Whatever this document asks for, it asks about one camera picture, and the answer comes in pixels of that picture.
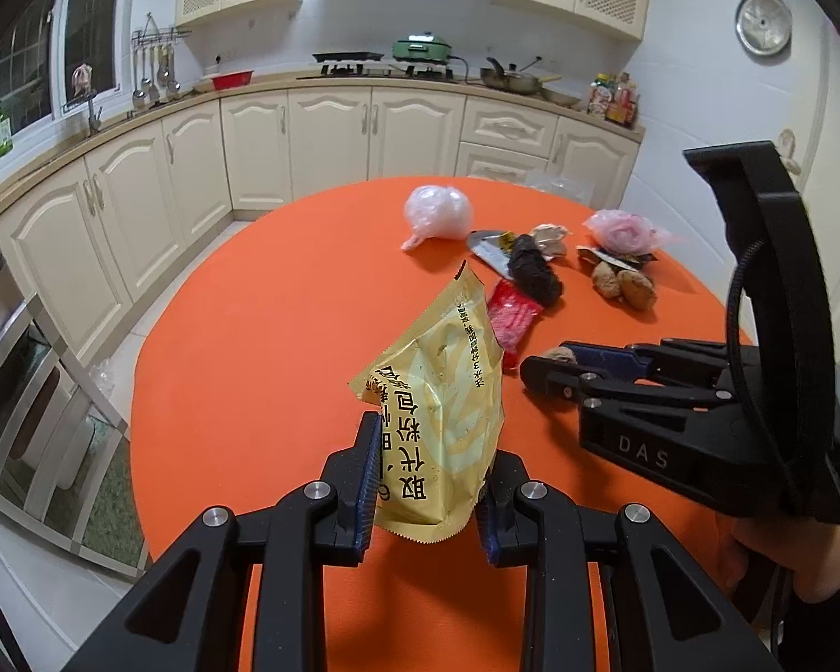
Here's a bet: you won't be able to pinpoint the green electric pot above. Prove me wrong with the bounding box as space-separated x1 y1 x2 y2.
392 32 456 63

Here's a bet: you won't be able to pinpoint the gas stove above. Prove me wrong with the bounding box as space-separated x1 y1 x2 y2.
297 62 459 81

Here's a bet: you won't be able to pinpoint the person's right hand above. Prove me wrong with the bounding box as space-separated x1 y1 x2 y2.
714 504 840 604

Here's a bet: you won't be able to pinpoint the window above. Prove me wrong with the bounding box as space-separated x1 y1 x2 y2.
0 0 123 137

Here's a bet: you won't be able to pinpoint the silver grey wrapper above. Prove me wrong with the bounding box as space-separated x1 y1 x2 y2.
466 227 519 274

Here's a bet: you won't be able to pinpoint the metal wok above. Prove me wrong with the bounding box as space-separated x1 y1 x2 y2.
479 56 564 95

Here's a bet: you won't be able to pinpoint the beige crumpled paper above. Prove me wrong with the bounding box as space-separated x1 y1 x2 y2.
530 222 571 256

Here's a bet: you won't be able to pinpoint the metal door handle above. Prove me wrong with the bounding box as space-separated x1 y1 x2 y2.
776 129 805 176

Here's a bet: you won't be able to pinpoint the orange round table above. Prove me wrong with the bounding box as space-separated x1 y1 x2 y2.
129 177 764 672

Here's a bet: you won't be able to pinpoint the cream base cabinets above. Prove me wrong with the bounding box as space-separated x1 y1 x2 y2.
0 70 645 379

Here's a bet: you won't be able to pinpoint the silver framed glass door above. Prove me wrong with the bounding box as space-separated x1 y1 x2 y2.
0 294 148 578

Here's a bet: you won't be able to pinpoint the clear plastic bag red print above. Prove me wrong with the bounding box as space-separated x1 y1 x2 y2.
583 210 673 256

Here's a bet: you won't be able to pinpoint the white knotted plastic bag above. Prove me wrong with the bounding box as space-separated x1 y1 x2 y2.
402 185 475 253

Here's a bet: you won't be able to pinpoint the white door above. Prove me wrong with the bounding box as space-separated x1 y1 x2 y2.
770 14 840 393

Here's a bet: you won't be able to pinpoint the red wrapper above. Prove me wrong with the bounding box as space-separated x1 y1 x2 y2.
486 278 545 374

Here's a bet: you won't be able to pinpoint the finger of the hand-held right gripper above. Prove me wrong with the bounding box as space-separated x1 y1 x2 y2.
570 337 736 393
520 356 732 413

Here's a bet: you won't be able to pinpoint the pale yellow snack packet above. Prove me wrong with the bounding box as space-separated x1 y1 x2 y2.
348 260 505 545

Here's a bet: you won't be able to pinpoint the utensil rack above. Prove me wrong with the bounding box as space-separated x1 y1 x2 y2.
132 12 192 109

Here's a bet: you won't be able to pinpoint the cluster of condiment bottles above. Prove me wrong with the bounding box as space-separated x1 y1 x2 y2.
586 72 640 128

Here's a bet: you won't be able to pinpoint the black plastic bag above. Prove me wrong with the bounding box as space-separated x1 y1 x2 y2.
507 234 564 307

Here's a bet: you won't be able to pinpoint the green floor mat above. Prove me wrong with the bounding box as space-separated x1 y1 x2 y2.
42 434 148 568

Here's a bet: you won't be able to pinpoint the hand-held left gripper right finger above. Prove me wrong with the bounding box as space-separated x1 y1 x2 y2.
474 451 785 672

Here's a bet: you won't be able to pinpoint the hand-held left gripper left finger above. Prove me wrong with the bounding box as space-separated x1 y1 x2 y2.
63 412 386 672

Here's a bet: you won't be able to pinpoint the dark gold wrapper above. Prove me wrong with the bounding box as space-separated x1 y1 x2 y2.
575 245 662 274

